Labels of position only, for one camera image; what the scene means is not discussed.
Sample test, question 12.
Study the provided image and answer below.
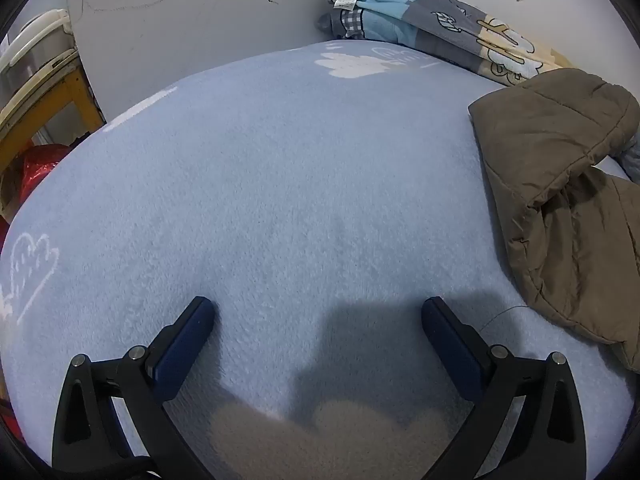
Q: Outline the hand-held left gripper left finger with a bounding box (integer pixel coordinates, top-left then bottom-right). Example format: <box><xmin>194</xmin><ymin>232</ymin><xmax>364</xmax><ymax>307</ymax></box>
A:
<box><xmin>51</xmin><ymin>296</ymin><xmax>217</xmax><ymax>480</ymax></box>

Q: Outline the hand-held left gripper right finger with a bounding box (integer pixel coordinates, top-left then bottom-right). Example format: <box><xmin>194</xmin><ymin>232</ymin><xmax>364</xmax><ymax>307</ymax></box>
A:
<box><xmin>421</xmin><ymin>296</ymin><xmax>588</xmax><ymax>480</ymax></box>

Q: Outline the brown padded hooded jacket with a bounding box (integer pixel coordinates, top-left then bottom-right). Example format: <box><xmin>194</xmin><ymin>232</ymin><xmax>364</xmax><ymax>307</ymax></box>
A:
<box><xmin>468</xmin><ymin>67</ymin><xmax>640</xmax><ymax>373</ymax></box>

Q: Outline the light blue cloud-print bed sheet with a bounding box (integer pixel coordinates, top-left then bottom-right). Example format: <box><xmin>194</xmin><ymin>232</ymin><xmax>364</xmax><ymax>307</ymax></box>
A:
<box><xmin>0</xmin><ymin>39</ymin><xmax>640</xmax><ymax>480</ymax></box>

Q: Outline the red plastic bag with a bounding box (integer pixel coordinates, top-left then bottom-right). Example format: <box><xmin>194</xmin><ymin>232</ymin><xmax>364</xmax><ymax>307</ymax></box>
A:
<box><xmin>0</xmin><ymin>144</ymin><xmax>71</xmax><ymax>226</ymax></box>

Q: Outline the yellow wooden stool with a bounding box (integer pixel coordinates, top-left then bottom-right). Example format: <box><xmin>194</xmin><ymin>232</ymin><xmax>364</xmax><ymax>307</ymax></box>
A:
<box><xmin>0</xmin><ymin>65</ymin><xmax>107</xmax><ymax>171</ymax></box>

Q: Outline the patchwork cartoon-print quilt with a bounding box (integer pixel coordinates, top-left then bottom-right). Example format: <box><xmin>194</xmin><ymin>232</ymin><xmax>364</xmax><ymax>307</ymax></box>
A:
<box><xmin>316</xmin><ymin>0</ymin><xmax>576</xmax><ymax>86</ymax></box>

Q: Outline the white-rimmed clear storage box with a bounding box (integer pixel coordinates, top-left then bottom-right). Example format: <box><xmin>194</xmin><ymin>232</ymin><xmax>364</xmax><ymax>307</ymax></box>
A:
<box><xmin>0</xmin><ymin>8</ymin><xmax>78</xmax><ymax>126</ymax></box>

